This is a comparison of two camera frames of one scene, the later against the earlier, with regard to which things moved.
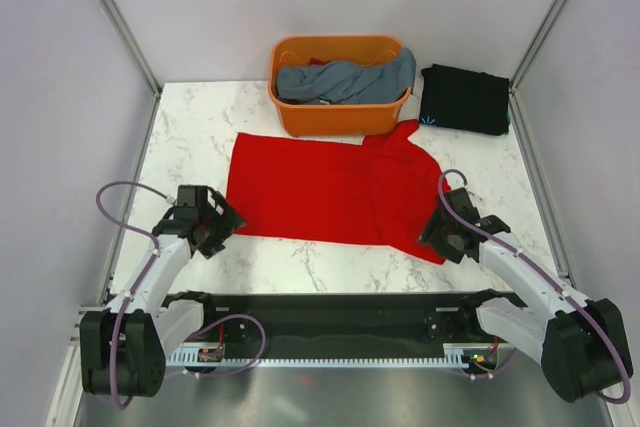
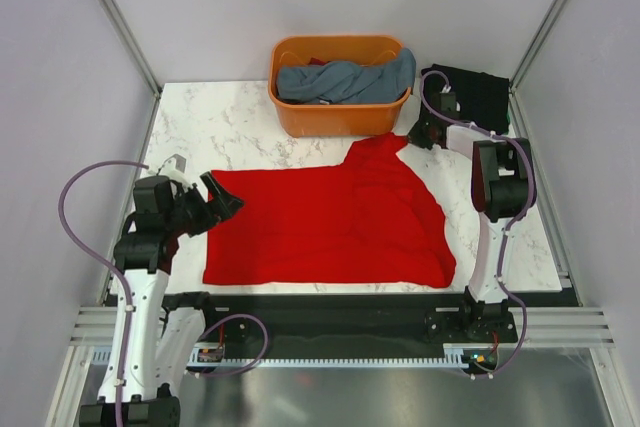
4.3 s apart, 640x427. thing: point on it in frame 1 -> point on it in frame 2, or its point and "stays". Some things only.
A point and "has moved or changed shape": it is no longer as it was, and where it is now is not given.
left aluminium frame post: x=135 y=45 stays
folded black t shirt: x=464 y=100 stays
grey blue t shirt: x=342 y=82 stays
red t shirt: x=370 y=190 has moved or changed shape
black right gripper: x=430 y=235 -> x=414 y=137
